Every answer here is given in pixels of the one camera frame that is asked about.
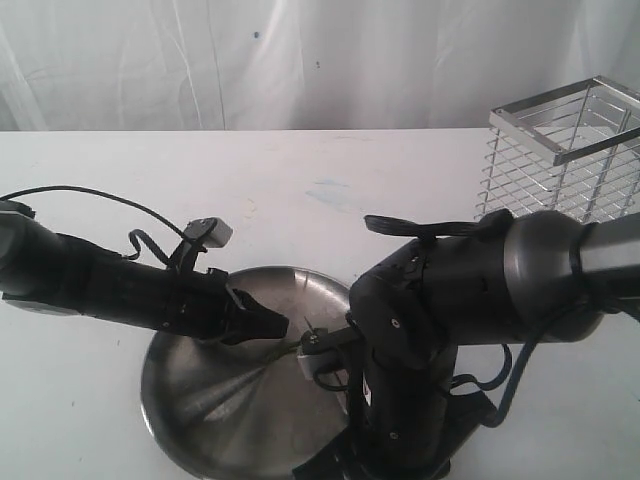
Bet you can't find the round stainless steel plate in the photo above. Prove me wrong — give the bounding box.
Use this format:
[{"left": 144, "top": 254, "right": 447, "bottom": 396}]
[{"left": 141, "top": 266, "right": 348, "bottom": 479}]

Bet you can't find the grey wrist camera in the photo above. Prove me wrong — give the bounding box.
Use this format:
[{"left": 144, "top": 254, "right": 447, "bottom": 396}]
[
  {"left": 296, "top": 327, "right": 361, "bottom": 380},
  {"left": 184, "top": 217, "right": 233, "bottom": 248}
]

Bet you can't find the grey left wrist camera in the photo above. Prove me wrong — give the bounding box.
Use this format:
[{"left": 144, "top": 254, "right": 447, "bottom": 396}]
[{"left": 184, "top": 217, "right": 233, "bottom": 248}]

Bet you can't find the green round object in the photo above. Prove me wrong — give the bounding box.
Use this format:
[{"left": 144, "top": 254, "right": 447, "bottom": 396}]
[{"left": 261, "top": 339, "right": 302, "bottom": 365}]

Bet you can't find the chrome wire utensil basket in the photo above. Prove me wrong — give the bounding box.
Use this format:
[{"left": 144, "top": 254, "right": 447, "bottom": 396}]
[{"left": 476, "top": 76, "right": 639, "bottom": 223}]

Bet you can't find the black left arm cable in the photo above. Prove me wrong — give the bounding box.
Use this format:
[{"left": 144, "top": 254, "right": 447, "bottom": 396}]
[{"left": 0, "top": 185, "right": 209, "bottom": 271}]

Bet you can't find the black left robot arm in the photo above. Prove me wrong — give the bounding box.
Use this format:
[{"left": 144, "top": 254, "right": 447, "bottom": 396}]
[{"left": 1, "top": 201, "right": 289, "bottom": 345}]

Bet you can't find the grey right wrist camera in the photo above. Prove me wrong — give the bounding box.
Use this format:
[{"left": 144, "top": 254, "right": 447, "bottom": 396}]
[{"left": 296, "top": 327, "right": 361, "bottom": 380}]

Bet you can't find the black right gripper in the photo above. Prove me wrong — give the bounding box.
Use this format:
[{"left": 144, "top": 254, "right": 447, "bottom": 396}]
[{"left": 292, "top": 394, "right": 453, "bottom": 479}]

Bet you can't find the white backdrop curtain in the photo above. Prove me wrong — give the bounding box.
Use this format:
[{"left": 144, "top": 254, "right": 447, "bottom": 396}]
[{"left": 1, "top": 1, "right": 639, "bottom": 131}]

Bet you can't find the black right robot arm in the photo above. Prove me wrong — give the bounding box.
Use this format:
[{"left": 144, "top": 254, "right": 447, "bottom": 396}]
[{"left": 293, "top": 209, "right": 639, "bottom": 479}]

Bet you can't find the black kitchen knife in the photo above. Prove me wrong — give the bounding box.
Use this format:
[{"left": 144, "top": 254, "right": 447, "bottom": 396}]
[{"left": 303, "top": 316, "right": 319, "bottom": 344}]

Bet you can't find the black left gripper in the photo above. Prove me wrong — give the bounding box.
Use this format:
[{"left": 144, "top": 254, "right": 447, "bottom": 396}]
[{"left": 160, "top": 268, "right": 289, "bottom": 346}]

